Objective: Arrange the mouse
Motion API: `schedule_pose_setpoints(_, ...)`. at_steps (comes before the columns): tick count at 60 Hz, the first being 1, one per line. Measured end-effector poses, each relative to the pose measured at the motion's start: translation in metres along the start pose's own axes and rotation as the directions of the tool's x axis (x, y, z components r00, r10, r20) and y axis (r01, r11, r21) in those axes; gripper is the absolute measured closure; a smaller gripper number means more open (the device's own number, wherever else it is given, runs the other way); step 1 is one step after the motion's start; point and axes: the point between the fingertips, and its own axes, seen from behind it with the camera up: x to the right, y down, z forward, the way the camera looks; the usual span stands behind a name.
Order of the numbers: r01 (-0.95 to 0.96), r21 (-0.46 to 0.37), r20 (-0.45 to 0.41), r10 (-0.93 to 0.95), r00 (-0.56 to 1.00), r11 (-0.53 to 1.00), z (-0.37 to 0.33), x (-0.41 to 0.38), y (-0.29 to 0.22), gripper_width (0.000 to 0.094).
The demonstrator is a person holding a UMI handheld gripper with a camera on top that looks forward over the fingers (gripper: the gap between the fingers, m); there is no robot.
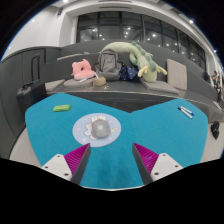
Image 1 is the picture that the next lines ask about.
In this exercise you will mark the pink plush cushion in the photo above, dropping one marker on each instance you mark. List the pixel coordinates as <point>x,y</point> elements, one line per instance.
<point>82,70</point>

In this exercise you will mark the grey white computer mouse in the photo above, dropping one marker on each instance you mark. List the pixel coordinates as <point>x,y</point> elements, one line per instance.
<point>99,129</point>

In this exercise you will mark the green dragon plush toy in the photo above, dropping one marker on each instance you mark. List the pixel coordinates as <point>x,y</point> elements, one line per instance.
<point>146,65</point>

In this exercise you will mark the round grey seat cushion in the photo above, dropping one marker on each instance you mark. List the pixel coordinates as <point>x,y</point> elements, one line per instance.
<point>75,83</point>

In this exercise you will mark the person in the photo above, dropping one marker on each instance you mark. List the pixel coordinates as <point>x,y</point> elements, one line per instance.
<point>215,79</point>
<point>219,90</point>

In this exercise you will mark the small green eraser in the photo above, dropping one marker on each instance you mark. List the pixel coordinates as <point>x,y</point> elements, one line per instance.
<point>61,108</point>

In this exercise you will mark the large dark window wall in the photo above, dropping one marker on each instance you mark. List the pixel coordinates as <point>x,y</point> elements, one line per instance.
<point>133,30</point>

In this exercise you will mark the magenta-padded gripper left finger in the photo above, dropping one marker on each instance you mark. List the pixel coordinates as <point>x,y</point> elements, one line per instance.
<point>77,159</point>

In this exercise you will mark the round pale blue mouse pad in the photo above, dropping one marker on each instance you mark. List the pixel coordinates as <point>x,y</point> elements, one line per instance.
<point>81,130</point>

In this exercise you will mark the black suitcase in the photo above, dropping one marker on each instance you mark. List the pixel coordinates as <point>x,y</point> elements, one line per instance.
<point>30,95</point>

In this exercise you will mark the black bag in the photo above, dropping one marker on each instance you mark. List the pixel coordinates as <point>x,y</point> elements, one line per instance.
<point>215,130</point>

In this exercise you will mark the flat square grey cushion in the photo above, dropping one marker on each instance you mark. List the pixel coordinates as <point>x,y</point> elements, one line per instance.
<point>54,85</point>

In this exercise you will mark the small tan round pouch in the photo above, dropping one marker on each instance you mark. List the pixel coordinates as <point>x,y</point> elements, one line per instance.
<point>99,82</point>

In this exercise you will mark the navy star-print bag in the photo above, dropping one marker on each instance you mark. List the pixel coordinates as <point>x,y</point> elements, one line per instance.
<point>128,73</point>

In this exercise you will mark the black wall speaker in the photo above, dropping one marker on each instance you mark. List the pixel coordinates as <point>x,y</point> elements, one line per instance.
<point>60,11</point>

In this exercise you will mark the grey backpack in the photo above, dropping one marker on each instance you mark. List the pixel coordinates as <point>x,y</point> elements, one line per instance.
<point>108,65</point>

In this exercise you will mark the teal table cloth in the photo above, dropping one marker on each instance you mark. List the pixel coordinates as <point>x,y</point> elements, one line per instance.
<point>160,133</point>

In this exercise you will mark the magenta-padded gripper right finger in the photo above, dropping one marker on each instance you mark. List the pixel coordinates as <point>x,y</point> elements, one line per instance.
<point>146,159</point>

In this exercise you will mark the white marker with black cap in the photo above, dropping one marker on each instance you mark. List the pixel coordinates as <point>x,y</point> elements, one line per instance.
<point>185,113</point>

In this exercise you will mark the upright grey seat cushion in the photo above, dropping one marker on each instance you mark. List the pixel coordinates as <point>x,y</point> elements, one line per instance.
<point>176,74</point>

